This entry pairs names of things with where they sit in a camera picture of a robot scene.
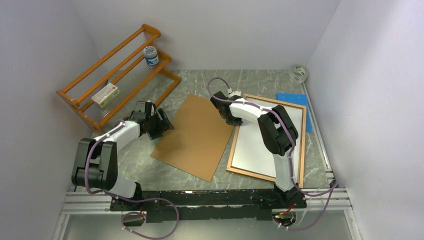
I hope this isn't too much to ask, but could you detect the clear tape roll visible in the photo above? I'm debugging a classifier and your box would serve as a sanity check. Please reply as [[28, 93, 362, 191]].
[[288, 64, 310, 84]]

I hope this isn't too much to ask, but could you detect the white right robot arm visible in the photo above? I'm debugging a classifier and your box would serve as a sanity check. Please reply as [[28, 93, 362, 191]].
[[210, 91, 306, 208]]

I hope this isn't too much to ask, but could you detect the small white cardboard box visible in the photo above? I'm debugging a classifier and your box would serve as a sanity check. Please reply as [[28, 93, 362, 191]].
[[91, 82, 120, 109]]

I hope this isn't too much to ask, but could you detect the orange wooden shelf rack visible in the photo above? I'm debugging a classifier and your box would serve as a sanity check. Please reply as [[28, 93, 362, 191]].
[[56, 23, 181, 134]]

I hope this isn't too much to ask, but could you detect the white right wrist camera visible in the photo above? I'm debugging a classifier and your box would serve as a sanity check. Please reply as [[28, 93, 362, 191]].
[[227, 88, 242, 101]]

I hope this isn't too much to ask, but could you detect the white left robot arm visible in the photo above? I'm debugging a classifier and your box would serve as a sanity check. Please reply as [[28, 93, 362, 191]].
[[71, 101, 174, 210]]

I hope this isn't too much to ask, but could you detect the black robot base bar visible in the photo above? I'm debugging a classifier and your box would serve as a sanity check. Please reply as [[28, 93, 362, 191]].
[[109, 187, 307, 223]]

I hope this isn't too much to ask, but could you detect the blue white lidded jar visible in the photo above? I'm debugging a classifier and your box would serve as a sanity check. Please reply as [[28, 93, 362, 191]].
[[143, 45, 159, 66]]

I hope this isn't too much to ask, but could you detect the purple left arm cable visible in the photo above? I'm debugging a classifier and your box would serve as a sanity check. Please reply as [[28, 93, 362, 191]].
[[84, 119, 180, 240]]

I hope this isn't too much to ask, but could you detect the brown frame backing board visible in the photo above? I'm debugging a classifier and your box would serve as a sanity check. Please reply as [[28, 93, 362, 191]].
[[150, 94, 234, 182]]

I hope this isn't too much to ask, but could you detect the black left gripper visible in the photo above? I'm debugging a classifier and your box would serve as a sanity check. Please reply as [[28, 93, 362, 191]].
[[146, 108, 174, 140]]

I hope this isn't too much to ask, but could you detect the wooden picture frame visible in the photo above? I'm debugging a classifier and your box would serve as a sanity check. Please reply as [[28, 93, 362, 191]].
[[226, 94, 307, 188]]

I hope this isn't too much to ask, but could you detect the blue plastic sheet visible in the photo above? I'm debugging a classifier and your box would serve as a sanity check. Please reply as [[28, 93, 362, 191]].
[[276, 92, 314, 134]]

